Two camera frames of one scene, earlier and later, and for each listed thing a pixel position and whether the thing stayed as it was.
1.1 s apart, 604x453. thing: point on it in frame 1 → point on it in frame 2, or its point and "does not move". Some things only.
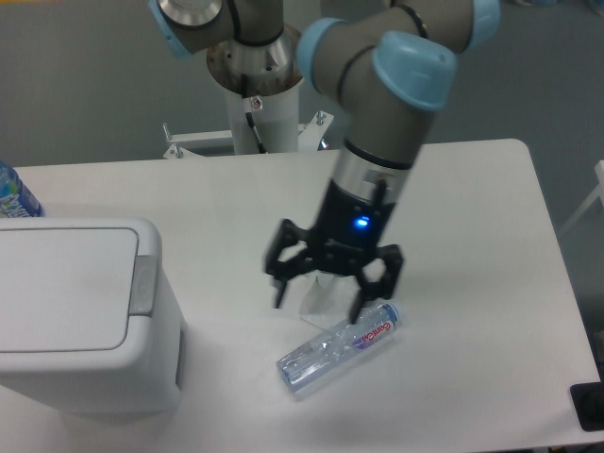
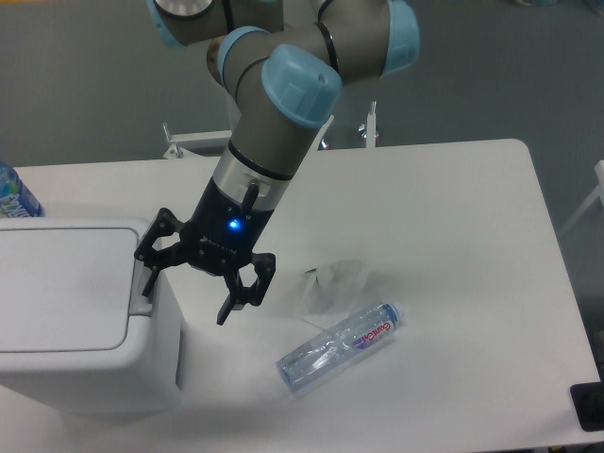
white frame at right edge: (599, 192) does not move
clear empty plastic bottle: (317, 357) does not move
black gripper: (345, 239) → (224, 229)
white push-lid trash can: (91, 320) does not move
